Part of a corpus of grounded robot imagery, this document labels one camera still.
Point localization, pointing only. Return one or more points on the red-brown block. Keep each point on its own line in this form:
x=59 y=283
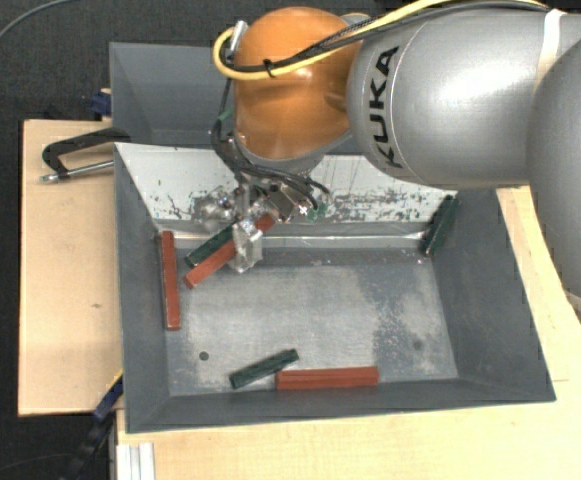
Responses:
x=327 y=378
x=171 y=288
x=207 y=269

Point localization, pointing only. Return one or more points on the grey metal bin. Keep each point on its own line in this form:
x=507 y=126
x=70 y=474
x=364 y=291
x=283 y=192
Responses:
x=320 y=308

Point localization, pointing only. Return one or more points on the pale wood board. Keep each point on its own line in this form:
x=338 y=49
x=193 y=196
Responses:
x=67 y=278

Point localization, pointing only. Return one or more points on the dark green flat block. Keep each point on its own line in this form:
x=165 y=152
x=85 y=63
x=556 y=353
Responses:
x=262 y=368
x=205 y=250
x=442 y=225

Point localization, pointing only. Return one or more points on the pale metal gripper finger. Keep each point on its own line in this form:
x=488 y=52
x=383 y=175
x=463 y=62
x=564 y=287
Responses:
x=245 y=250

